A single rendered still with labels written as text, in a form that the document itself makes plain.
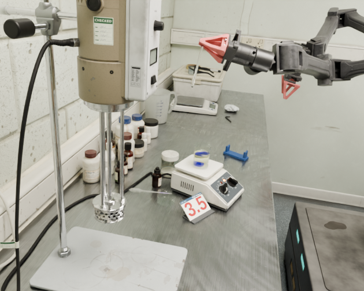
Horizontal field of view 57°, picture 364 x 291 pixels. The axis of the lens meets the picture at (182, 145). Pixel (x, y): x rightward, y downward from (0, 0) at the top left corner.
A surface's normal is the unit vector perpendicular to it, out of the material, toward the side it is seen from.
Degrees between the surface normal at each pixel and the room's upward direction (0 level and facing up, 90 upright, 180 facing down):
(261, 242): 0
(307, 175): 90
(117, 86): 90
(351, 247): 0
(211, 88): 93
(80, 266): 0
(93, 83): 90
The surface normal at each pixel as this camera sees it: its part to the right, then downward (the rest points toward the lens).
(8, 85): 0.98, 0.15
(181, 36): -0.20, 0.37
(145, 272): 0.07, -0.91
